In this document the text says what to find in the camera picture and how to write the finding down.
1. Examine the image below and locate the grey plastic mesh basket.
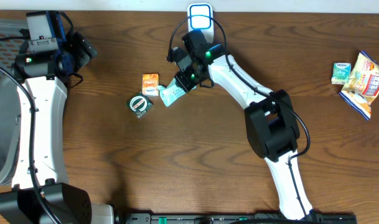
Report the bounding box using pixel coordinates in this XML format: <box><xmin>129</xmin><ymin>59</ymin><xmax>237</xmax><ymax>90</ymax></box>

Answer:
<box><xmin>0</xmin><ymin>19</ymin><xmax>28</xmax><ymax>185</ymax></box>

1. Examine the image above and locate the right black cable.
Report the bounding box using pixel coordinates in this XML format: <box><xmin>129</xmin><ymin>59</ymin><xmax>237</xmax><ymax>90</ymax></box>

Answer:
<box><xmin>166</xmin><ymin>14</ymin><xmax>311</xmax><ymax>218</ymax></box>

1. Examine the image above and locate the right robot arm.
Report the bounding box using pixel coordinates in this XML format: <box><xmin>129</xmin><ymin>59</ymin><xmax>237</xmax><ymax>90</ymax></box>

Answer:
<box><xmin>166</xmin><ymin>44</ymin><xmax>313</xmax><ymax>220</ymax></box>

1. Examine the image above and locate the light green wipes packet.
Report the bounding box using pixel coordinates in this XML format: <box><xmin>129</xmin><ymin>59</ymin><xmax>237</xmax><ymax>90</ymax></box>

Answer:
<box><xmin>157</xmin><ymin>78</ymin><xmax>186</xmax><ymax>107</ymax></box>

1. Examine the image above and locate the dark green round-label packet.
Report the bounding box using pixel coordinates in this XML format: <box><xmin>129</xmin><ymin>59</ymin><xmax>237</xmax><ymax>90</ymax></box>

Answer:
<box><xmin>126</xmin><ymin>92</ymin><xmax>153</xmax><ymax>118</ymax></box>

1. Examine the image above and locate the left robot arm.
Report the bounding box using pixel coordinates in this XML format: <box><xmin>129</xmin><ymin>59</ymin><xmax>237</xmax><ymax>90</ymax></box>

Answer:
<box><xmin>0</xmin><ymin>32</ymin><xmax>115</xmax><ymax>223</ymax></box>

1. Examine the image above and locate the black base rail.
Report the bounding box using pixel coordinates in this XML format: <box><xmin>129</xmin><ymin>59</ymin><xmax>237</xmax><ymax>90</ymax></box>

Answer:
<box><xmin>123</xmin><ymin>212</ymin><xmax>358</xmax><ymax>224</ymax></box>

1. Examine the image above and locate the left black cable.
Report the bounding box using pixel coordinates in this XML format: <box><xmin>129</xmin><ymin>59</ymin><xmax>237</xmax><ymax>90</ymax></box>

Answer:
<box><xmin>0</xmin><ymin>11</ymin><xmax>84</xmax><ymax>224</ymax></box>

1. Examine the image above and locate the teal tissue pack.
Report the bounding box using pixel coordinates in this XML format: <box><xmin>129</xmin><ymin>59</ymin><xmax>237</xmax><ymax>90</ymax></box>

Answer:
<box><xmin>331</xmin><ymin>63</ymin><xmax>351</xmax><ymax>85</ymax></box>

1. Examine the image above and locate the orange tissue pack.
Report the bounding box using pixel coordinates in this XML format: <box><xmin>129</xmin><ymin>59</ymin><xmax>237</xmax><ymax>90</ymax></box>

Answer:
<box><xmin>142</xmin><ymin>73</ymin><xmax>159</xmax><ymax>96</ymax></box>

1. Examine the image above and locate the yellow snack chip bag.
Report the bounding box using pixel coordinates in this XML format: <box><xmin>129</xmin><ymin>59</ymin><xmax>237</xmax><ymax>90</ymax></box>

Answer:
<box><xmin>339</xmin><ymin>51</ymin><xmax>379</xmax><ymax>121</ymax></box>

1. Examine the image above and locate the black cable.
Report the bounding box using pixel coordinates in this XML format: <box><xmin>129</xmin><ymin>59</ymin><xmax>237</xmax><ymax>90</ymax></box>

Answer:
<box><xmin>166</xmin><ymin>14</ymin><xmax>311</xmax><ymax>218</ymax></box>
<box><xmin>0</xmin><ymin>11</ymin><xmax>84</xmax><ymax>224</ymax></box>

